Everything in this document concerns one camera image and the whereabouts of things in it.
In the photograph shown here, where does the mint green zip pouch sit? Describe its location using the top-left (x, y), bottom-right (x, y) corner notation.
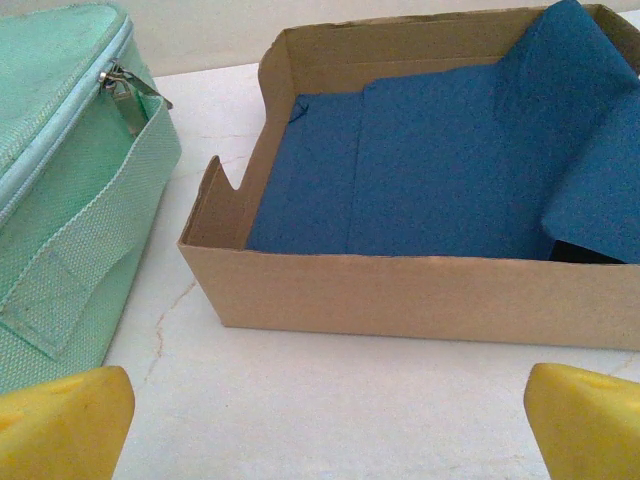
top-left (0, 2), bottom-right (183, 396)

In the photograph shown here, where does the brown cardboard tray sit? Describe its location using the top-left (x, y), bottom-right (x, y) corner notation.
top-left (176, 3), bottom-right (640, 351)

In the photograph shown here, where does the stack of blue napkins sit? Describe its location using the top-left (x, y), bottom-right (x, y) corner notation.
top-left (244, 0), bottom-right (640, 265)

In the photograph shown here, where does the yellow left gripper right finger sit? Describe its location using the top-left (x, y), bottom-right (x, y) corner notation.
top-left (522, 362), bottom-right (640, 480)

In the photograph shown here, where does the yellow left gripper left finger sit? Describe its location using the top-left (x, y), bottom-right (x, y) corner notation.
top-left (0, 365), bottom-right (137, 480)

